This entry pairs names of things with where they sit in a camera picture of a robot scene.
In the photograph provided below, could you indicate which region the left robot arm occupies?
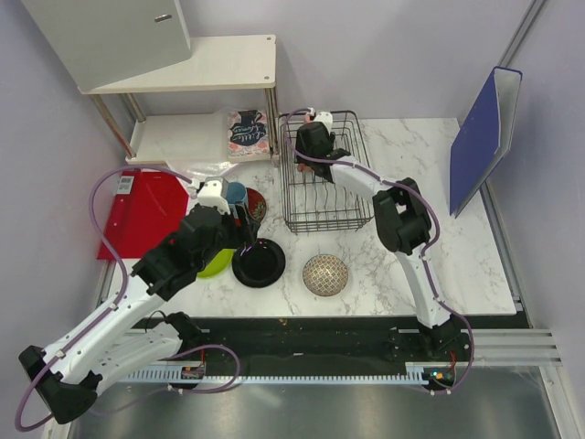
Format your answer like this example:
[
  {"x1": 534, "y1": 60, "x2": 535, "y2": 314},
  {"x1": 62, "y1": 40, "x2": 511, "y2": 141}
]
[{"x1": 15, "y1": 203, "x2": 260, "y2": 432}]

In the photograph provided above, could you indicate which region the patterned bowl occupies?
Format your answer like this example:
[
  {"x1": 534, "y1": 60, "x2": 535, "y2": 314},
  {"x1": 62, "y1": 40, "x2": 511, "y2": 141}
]
[{"x1": 302, "y1": 254, "x2": 349, "y2": 297}]

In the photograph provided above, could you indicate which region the red floral plate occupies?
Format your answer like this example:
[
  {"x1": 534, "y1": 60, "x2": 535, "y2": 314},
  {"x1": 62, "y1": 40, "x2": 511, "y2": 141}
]
[{"x1": 247, "y1": 187, "x2": 268, "y2": 222}]

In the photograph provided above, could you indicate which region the blue binder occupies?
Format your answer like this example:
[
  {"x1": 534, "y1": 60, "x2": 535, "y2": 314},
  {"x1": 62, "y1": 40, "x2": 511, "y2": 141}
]
[{"x1": 449, "y1": 67, "x2": 523, "y2": 217}]

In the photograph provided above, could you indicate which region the white cable duct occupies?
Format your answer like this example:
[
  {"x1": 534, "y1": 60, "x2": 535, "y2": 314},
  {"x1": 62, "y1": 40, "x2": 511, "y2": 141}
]
[{"x1": 121, "y1": 362, "x2": 452, "y2": 386}]

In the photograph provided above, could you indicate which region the pink mug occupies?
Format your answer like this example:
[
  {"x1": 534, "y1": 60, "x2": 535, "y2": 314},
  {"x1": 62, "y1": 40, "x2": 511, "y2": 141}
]
[{"x1": 296, "y1": 163, "x2": 314, "y2": 174}]

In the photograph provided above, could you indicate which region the red folder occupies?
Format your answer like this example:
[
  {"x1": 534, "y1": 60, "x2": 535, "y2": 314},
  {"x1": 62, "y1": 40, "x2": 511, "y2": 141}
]
[{"x1": 104, "y1": 170, "x2": 189, "y2": 259}]

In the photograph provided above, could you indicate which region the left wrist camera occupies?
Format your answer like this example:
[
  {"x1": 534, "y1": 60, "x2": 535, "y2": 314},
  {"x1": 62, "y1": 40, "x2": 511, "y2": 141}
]
[{"x1": 186, "y1": 177, "x2": 230, "y2": 215}]

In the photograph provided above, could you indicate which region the black plate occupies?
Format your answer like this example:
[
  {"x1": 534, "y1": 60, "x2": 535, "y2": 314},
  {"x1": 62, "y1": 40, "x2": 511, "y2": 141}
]
[{"x1": 231, "y1": 239, "x2": 286, "y2": 288}]

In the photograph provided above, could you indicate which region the grey cabinet door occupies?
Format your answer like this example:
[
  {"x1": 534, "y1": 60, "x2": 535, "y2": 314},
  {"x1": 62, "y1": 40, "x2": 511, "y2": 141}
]
[{"x1": 23, "y1": 0, "x2": 192, "y2": 91}]

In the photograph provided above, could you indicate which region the green plate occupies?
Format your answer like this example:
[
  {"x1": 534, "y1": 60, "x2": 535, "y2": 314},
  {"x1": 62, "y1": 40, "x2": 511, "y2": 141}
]
[{"x1": 197, "y1": 249, "x2": 234, "y2": 279}]

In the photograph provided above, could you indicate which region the black wire dish rack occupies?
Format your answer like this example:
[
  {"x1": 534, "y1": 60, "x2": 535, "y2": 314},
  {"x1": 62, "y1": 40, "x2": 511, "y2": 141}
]
[{"x1": 278, "y1": 113, "x2": 373, "y2": 233}]

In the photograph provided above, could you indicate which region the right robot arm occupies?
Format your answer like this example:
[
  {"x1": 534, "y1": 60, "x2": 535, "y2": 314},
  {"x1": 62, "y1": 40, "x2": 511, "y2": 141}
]
[{"x1": 294, "y1": 116, "x2": 457, "y2": 360}]

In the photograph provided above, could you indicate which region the book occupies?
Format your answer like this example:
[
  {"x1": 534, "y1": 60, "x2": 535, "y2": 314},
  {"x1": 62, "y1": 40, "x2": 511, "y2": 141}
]
[{"x1": 227, "y1": 110, "x2": 271, "y2": 163}]

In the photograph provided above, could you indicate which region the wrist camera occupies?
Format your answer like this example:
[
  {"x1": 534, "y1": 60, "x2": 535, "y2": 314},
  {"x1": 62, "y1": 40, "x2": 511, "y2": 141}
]
[
  {"x1": 304, "y1": 107, "x2": 334, "y2": 134},
  {"x1": 186, "y1": 177, "x2": 230, "y2": 215}
]

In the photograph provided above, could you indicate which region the clear plastic bag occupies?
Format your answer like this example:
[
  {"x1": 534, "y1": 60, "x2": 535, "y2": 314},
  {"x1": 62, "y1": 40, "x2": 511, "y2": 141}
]
[{"x1": 166, "y1": 159, "x2": 238, "y2": 181}]

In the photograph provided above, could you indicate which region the white two-tier shelf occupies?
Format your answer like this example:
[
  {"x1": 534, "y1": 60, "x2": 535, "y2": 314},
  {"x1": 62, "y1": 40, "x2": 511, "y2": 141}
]
[{"x1": 83, "y1": 35, "x2": 280, "y2": 165}]

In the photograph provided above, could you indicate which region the blue cup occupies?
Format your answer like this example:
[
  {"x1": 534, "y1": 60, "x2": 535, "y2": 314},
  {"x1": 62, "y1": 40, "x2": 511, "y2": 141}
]
[{"x1": 226, "y1": 181, "x2": 249, "y2": 218}]

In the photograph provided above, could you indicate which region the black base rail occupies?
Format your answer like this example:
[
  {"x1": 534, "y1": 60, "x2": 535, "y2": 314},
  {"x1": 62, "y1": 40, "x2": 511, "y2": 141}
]
[{"x1": 132, "y1": 313, "x2": 493, "y2": 379}]

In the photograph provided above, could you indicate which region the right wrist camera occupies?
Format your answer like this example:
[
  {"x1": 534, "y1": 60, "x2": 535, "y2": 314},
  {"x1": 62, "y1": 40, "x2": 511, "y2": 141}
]
[{"x1": 304, "y1": 107, "x2": 334, "y2": 134}]

